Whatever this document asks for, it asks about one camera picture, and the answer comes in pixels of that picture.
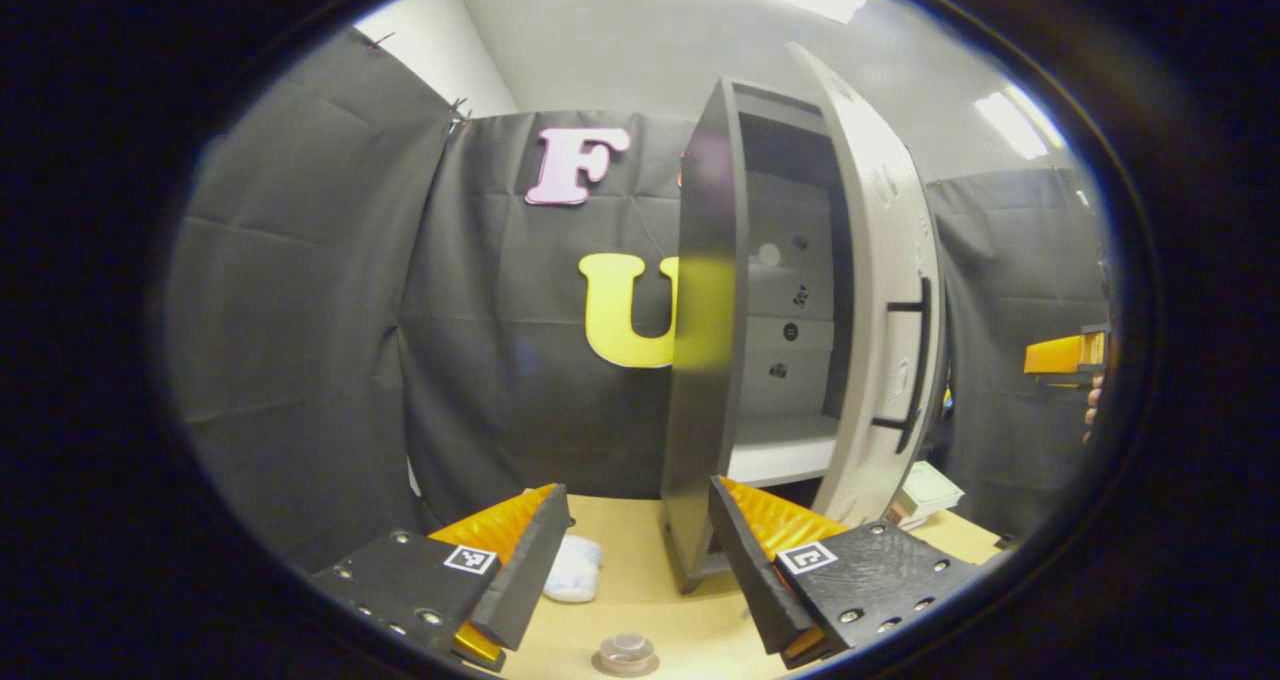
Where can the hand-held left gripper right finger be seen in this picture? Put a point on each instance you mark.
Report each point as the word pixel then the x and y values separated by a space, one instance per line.
pixel 750 570

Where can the white cloth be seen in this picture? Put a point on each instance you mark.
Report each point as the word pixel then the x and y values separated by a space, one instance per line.
pixel 575 570

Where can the round brown coaster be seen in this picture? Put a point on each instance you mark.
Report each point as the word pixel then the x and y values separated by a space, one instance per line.
pixel 625 671

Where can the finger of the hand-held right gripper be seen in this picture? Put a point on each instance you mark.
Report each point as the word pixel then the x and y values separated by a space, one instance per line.
pixel 1055 357

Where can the beige cabinet door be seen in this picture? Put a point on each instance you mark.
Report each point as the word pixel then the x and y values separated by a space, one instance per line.
pixel 875 230

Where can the pale green book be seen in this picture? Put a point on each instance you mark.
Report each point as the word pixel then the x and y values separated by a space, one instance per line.
pixel 928 487

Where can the black backdrop cloth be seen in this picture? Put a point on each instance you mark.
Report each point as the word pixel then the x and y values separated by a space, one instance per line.
pixel 320 310

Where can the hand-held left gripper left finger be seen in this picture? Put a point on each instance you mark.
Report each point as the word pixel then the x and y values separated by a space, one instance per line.
pixel 530 570

